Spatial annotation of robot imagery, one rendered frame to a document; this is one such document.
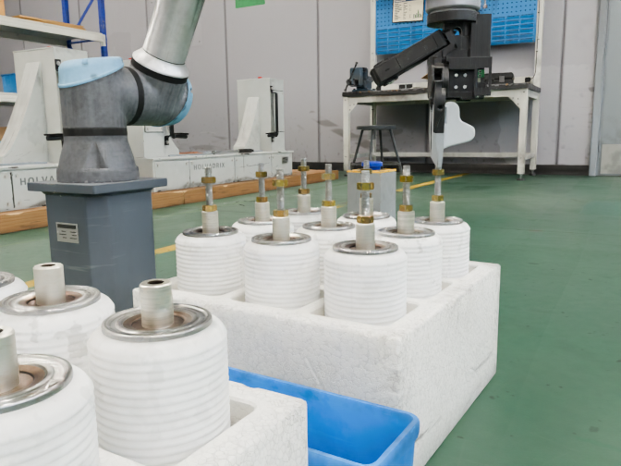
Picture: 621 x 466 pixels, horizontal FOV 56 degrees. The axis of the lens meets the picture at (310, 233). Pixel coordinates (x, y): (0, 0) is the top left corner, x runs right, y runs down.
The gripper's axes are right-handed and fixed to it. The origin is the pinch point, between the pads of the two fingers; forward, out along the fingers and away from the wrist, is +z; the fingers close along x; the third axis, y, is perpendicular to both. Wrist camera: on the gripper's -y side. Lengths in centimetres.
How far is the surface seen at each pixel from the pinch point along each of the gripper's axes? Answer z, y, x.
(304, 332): 17.8, -16.0, -26.9
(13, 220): 30, -158, 135
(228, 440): 17, -18, -52
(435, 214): 8.2, 0.3, -1.1
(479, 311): 21.1, 6.1, -6.6
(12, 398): 9, -26, -62
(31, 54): -43, -172, 181
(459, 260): 14.4, 3.6, -3.8
